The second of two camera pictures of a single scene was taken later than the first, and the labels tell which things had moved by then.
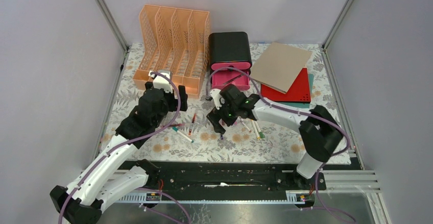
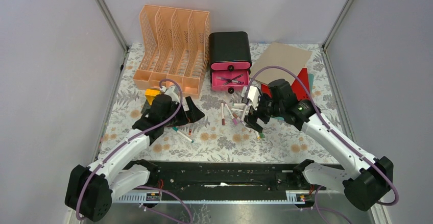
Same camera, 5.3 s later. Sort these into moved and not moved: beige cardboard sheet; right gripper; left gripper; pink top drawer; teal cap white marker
Moved: left gripper; right gripper
Not moved: teal cap white marker; pink top drawer; beige cardboard sheet
